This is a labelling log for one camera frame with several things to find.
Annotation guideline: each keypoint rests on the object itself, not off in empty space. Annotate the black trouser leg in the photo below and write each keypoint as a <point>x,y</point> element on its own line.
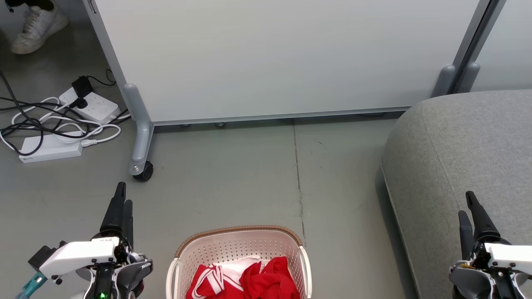
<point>31,3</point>

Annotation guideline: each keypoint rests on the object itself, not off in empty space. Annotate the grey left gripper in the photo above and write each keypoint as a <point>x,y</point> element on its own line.
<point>124,274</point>

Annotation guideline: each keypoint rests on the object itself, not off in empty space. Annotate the grey partition foot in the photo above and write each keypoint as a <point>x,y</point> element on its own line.
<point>469,77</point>
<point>445,81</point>

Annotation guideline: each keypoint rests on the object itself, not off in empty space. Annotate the large white partition panel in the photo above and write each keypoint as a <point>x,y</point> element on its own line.
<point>282,58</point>

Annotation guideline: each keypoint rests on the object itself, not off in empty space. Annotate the black plug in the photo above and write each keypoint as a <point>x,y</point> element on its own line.
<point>80,103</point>

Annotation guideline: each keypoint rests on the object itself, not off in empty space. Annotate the grey fabric sofa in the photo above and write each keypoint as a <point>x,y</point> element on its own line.
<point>465,158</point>

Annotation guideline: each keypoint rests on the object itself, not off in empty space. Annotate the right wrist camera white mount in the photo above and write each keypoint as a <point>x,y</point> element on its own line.
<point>509,254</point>

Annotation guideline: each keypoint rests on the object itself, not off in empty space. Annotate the black power adapter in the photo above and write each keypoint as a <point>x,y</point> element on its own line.
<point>82,86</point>

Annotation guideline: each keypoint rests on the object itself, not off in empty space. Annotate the white power adapter box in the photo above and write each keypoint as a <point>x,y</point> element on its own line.
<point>50,149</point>

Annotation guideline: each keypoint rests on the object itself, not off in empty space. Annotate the grey partition leg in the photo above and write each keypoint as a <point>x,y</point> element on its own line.
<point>140,124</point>

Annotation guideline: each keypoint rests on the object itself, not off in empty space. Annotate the white sneaker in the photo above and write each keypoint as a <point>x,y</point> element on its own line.
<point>37,29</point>

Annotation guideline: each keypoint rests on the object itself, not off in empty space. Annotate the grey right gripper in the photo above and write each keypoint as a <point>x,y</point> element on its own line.
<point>469,278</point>

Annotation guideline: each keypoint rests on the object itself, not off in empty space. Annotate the white perforated laundry basket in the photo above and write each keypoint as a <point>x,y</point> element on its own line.
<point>232,245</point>

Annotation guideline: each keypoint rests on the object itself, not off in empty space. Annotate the square white power strip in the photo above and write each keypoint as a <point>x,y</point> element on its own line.
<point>97,106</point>

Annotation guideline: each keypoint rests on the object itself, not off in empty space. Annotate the red jersey with white trim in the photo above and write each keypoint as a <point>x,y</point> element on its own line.
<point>203,282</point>

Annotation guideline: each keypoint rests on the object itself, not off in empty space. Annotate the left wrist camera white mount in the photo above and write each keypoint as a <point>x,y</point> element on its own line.
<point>83,251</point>

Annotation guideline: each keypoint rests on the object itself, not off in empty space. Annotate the narrow white partition panel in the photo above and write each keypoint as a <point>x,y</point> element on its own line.
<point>507,45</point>

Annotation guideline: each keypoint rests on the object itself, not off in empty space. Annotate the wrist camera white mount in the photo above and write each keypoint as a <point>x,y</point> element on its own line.
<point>83,251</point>
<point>509,254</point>

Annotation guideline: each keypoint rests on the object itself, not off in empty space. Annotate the black caster wheel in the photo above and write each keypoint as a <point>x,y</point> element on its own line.
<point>145,172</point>

